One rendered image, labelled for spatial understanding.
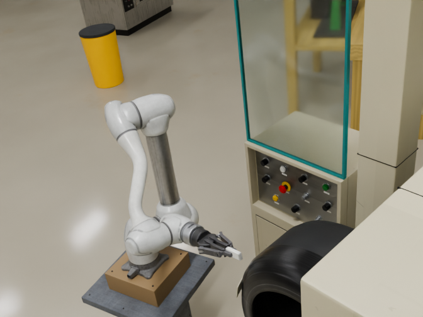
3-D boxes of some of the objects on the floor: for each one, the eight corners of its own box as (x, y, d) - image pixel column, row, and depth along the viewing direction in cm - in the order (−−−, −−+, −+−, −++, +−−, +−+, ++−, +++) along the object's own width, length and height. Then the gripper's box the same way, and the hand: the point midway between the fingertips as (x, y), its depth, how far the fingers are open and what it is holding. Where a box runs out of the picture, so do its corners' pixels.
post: (359, 421, 253) (400, -174, 119) (383, 439, 244) (457, -181, 111) (344, 441, 246) (369, -169, 112) (369, 460, 237) (427, -175, 104)
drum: (133, 77, 663) (122, 24, 626) (112, 91, 631) (99, 36, 593) (107, 73, 684) (94, 22, 646) (85, 87, 651) (70, 34, 614)
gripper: (183, 237, 195) (226, 258, 178) (208, 220, 202) (250, 238, 185) (187, 253, 198) (230, 275, 181) (211, 235, 205) (254, 255, 188)
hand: (233, 253), depth 185 cm, fingers closed
